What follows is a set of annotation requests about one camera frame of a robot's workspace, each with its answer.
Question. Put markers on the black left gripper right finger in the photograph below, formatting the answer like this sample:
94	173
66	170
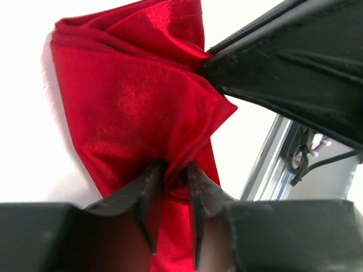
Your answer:
300	235

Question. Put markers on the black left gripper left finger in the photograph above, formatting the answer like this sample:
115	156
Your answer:
117	233

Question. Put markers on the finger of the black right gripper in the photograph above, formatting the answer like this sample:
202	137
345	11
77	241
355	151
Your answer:
311	74
263	29

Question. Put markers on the red cloth napkin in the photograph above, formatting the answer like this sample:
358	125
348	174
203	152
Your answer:
132	94

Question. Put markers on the aluminium front rail frame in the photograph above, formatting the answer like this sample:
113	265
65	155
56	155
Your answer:
329	173

